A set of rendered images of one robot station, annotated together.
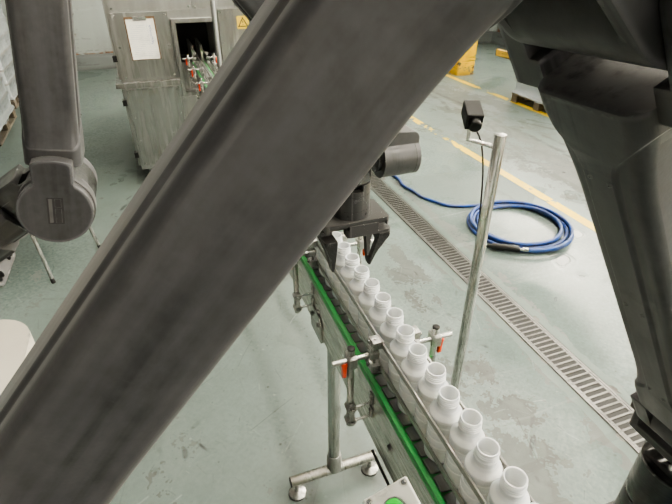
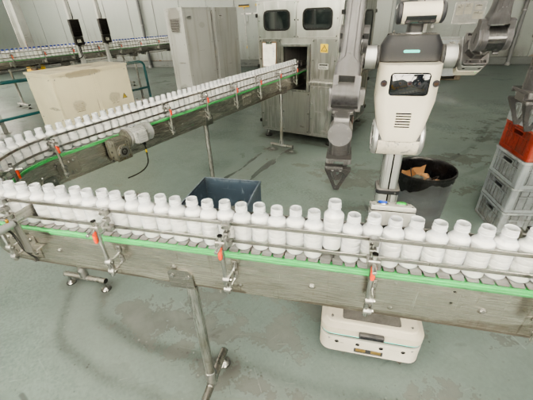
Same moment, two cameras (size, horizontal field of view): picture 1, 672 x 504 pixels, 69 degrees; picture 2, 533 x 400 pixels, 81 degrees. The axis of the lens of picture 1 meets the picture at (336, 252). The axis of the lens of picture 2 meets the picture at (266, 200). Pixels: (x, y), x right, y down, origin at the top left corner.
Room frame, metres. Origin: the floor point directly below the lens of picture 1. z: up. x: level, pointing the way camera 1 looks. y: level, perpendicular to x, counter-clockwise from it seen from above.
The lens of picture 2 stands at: (0.55, -1.08, 1.67)
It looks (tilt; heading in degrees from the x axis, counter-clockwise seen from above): 30 degrees down; 124
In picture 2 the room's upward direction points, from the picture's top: 2 degrees counter-clockwise
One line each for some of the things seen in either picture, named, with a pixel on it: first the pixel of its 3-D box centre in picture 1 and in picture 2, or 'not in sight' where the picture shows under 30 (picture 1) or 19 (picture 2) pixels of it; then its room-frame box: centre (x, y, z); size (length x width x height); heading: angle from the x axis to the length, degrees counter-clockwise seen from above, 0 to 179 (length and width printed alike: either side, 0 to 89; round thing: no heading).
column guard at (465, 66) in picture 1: (464, 38); not in sight; (8.77, -2.14, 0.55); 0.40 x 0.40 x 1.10; 20
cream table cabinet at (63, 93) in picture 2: not in sight; (90, 110); (-4.12, 1.33, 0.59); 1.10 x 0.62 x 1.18; 92
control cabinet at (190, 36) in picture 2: not in sight; (194, 59); (-4.61, 4.01, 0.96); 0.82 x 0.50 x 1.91; 92
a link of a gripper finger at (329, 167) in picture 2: not in sight; (337, 172); (0.27, -0.32, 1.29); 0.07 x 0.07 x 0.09; 20
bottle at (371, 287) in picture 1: (370, 309); not in sight; (0.93, -0.08, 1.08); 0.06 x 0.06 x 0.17
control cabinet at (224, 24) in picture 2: not in sight; (221, 55); (-4.64, 4.91, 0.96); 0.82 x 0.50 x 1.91; 92
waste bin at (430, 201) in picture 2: not in sight; (416, 203); (0.33, 1.38, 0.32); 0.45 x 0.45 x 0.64
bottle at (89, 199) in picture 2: not in sight; (93, 209); (-0.55, -0.62, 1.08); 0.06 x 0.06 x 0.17
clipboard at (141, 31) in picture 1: (142, 38); not in sight; (4.22, 1.55, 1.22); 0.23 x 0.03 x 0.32; 110
